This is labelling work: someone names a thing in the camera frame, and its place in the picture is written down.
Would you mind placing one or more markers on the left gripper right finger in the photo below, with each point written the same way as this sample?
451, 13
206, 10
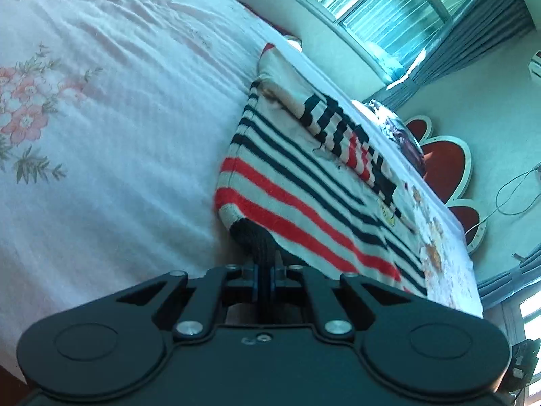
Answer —
302, 295

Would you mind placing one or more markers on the striped knit sweater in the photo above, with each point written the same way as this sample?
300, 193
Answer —
308, 177

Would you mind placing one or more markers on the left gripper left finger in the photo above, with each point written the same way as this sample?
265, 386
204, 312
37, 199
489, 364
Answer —
218, 290

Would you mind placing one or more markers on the floral bed sheet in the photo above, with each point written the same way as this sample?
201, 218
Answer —
116, 116

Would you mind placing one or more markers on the blue right curtain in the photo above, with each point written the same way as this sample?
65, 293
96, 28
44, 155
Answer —
479, 27

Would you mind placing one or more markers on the large window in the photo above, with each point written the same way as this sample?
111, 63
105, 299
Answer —
390, 34

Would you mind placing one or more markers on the red white headboard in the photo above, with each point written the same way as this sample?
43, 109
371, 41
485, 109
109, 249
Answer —
449, 167

